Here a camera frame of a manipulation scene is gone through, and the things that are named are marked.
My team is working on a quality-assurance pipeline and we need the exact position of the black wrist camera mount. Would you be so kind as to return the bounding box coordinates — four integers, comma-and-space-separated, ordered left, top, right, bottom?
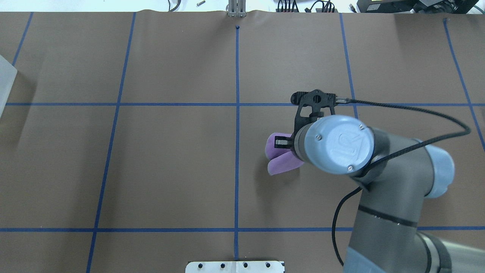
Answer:
290, 89, 337, 135

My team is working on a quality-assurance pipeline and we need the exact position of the aluminium frame post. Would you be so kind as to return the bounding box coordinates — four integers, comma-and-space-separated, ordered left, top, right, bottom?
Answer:
226, 0, 247, 18

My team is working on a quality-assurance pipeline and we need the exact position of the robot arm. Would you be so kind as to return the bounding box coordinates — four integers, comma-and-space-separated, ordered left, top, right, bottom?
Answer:
265, 115, 484, 273

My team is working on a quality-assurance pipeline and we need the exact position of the translucent plastic bin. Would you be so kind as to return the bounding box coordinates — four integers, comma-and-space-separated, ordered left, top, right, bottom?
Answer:
0, 55, 18, 116

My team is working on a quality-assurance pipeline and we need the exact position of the purple cloth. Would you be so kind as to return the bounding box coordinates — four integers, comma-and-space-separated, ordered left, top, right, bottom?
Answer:
265, 132, 304, 175

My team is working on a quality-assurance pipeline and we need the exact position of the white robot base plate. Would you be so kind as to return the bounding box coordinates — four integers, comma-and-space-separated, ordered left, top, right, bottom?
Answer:
185, 260, 286, 273

